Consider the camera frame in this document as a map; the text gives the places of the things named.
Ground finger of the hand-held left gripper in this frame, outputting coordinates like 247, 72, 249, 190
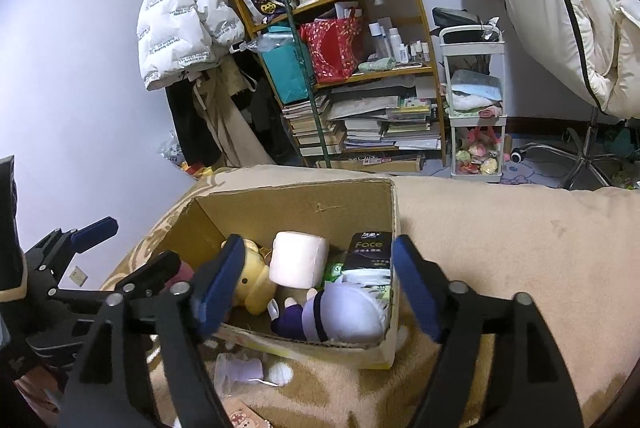
22, 217, 119, 289
102, 251, 182, 296

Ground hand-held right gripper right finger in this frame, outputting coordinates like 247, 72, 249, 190
391, 234, 585, 428

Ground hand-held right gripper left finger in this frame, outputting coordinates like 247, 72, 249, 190
62, 235, 246, 428

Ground pink plush toy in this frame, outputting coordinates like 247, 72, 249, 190
167, 261, 196, 291

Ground yellow plush toy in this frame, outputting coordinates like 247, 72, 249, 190
231, 238, 278, 315

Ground black tissue packet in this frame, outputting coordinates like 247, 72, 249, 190
345, 232, 396, 273

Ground purple white plush doll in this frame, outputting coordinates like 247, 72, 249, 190
267, 283, 393, 343

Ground white toilet paper roll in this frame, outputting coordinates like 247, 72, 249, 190
269, 231, 331, 289

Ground green tissue packet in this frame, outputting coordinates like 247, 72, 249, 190
324, 262, 393, 304

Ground printed cardboard box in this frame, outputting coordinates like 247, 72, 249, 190
152, 178, 401, 370

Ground small clear plastic bag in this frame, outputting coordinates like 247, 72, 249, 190
214, 352, 265, 398

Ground beige printed blanket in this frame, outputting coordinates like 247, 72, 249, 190
15, 164, 640, 428

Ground cartoon card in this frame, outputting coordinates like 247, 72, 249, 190
222, 400, 266, 428

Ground black coat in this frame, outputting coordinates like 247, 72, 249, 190
165, 78, 223, 166

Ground pile of small plush toys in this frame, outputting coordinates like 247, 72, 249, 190
454, 125, 503, 176

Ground beige coat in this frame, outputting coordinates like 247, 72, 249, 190
192, 58, 276, 169

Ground stack of books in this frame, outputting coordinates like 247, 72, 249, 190
280, 88, 443, 159

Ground folded cloths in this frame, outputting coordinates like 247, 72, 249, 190
445, 69, 503, 118

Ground white puffer jacket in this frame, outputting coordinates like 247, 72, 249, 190
137, 0, 246, 92

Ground teal bag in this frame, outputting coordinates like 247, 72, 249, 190
260, 28, 313, 105

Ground green cloth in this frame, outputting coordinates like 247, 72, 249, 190
357, 57, 396, 73

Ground green pole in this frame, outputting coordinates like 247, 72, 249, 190
274, 0, 331, 169

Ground row of cosmetic bottles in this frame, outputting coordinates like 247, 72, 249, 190
369, 22, 431, 63

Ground white rolling cart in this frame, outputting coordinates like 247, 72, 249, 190
439, 24, 507, 183

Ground red gift bag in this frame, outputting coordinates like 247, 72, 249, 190
299, 8, 365, 83

